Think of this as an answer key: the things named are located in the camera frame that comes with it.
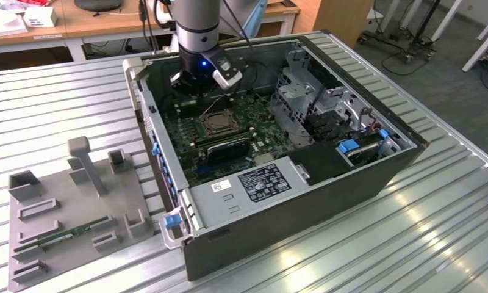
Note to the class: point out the silver CPU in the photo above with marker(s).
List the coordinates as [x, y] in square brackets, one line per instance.
[222, 122]

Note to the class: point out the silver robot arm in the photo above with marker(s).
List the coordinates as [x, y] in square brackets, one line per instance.
[198, 30]

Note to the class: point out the CPU socket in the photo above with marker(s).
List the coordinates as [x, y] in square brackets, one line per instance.
[227, 134]

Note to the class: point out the green RAM stick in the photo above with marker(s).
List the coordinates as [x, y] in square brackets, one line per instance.
[223, 138]
[86, 227]

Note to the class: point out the green motherboard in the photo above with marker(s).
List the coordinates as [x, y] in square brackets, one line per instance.
[269, 128]

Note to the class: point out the blue retainer clip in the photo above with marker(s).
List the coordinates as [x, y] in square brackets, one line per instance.
[155, 149]

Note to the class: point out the silver drive cage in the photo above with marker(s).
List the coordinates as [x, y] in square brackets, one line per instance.
[297, 91]

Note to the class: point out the wooden desk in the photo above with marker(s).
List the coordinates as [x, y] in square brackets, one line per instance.
[106, 21]

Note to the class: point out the silver chipset heatsink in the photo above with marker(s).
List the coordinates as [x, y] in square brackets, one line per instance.
[266, 158]

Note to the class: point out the black round object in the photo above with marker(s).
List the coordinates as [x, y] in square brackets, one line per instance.
[98, 4]

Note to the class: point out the silver power supply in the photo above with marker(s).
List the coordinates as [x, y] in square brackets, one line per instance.
[223, 207]

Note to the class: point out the wooden cabinet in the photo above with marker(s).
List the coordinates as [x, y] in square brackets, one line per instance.
[342, 18]

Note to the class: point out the blue disk carrier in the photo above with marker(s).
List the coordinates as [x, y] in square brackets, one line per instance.
[347, 146]

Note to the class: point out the small white labelled box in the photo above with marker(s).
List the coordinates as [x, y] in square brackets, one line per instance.
[40, 15]

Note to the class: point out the blue case latch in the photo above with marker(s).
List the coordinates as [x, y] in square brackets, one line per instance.
[171, 222]

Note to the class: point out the red white packet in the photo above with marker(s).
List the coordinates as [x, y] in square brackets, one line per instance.
[32, 2]

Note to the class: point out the small blue clip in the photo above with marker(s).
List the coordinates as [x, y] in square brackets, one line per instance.
[382, 133]

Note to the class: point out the grey parts rack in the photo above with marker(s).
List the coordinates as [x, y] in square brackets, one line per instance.
[82, 207]

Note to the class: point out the flat white box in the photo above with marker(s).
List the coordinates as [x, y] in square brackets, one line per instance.
[4, 29]

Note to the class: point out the black wheeled stand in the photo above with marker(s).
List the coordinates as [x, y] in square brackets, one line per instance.
[415, 45]

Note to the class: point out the black PC case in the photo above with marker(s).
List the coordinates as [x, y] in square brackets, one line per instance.
[309, 232]

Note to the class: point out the white tape strip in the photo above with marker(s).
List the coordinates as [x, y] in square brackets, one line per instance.
[443, 266]

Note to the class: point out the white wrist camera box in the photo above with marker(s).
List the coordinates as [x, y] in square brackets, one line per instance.
[227, 77]

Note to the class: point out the white table frame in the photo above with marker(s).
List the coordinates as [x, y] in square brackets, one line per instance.
[483, 49]

